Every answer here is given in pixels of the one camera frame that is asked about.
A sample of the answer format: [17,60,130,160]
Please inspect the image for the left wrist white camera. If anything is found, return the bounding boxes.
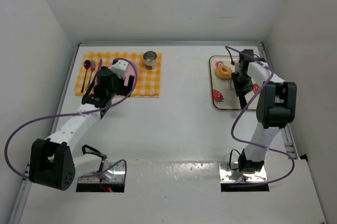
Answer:
[110,60,128,79]

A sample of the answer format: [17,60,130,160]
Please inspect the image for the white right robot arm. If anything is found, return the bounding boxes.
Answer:
[232,61,297,173]

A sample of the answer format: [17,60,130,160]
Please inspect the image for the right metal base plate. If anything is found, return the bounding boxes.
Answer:
[218,162,267,184]

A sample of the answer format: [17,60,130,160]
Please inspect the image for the purple spoon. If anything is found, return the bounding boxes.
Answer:
[81,60,91,93]

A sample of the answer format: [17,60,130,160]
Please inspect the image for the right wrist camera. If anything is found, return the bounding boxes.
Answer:
[239,49,266,63]

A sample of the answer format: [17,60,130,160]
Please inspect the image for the strawberry print tray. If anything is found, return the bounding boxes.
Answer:
[209,55,261,111]

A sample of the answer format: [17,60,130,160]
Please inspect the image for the glazed donut bread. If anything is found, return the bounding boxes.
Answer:
[215,65,233,81]

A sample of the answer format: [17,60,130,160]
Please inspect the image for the metal cup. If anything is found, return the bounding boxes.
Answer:
[143,51,157,70]

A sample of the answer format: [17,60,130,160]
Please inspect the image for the metal base plate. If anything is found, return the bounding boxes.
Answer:
[78,161,126,183]
[218,162,267,184]

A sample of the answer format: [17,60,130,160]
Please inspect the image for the purple knife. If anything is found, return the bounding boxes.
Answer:
[97,59,103,71]

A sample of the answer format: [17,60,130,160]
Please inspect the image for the purple fork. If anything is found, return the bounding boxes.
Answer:
[88,59,96,84]

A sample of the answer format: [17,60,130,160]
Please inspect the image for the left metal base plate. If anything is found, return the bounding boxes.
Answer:
[78,161,126,183]

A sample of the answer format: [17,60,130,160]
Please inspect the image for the orange checkered cloth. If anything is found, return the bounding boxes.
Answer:
[74,52,162,97]

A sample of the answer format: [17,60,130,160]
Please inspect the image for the pink plate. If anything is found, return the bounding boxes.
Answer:
[124,62,139,86]

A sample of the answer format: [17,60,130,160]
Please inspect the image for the aluminium frame rail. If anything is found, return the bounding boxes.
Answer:
[78,41,264,47]

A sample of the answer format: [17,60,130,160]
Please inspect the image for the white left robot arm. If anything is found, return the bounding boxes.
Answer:
[28,63,137,191]

